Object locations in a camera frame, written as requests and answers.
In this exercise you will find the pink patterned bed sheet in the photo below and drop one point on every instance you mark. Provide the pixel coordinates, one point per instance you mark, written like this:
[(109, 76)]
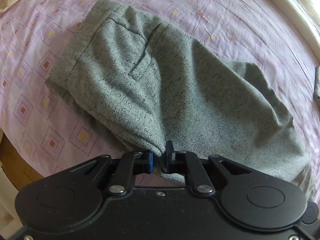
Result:
[(51, 136)]

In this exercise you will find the folded grey garment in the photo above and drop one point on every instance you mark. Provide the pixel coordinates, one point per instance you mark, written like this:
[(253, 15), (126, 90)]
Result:
[(316, 94)]

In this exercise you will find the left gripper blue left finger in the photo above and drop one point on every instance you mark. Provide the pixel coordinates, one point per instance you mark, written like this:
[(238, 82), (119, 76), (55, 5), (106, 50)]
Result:
[(144, 162)]

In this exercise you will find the grey speckled pant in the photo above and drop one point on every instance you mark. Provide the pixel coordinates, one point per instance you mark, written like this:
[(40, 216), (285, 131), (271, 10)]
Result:
[(133, 75)]

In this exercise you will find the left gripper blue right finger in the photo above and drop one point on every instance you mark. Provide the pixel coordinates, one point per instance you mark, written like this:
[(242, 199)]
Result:
[(174, 161)]

